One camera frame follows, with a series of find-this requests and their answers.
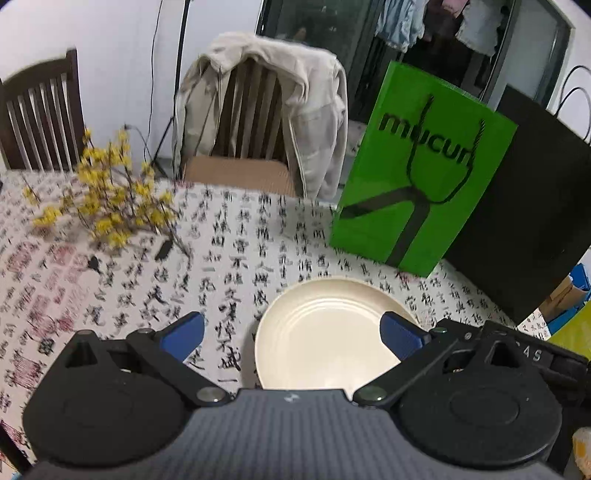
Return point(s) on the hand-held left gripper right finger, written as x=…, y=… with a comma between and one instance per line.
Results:
x=399, y=334

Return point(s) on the cream plate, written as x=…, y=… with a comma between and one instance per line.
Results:
x=323, y=332

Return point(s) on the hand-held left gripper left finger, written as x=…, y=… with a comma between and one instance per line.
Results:
x=184, y=334

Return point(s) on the pale hanging garment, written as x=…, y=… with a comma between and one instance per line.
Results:
x=480, y=23

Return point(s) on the blue plastic crate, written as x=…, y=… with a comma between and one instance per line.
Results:
x=581, y=281

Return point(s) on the yellow-green gift bag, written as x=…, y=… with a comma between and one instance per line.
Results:
x=575, y=332

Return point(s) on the light blue hanging shirt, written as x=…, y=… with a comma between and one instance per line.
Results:
x=399, y=21

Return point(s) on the pink hanging garment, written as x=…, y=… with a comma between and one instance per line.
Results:
x=450, y=5

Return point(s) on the studio light on stand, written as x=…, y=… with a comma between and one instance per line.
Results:
x=182, y=46

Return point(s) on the yellow blossom branch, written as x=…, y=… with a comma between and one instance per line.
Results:
x=111, y=203

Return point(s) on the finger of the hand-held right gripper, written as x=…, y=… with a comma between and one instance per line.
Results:
x=471, y=325

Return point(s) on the brown slatted wooden chair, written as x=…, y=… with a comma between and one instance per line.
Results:
x=249, y=115

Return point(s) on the green paper bag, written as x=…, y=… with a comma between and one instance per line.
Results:
x=415, y=175

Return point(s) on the dark sliding glass door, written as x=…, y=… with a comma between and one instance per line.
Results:
x=323, y=18

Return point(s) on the dark wooden chair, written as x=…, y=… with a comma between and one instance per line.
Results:
x=41, y=124

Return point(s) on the black paper bag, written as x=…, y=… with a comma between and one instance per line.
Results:
x=531, y=207

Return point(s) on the beige textured cloth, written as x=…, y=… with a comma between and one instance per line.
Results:
x=581, y=452

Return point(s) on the beige jacket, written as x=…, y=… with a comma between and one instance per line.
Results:
x=314, y=115

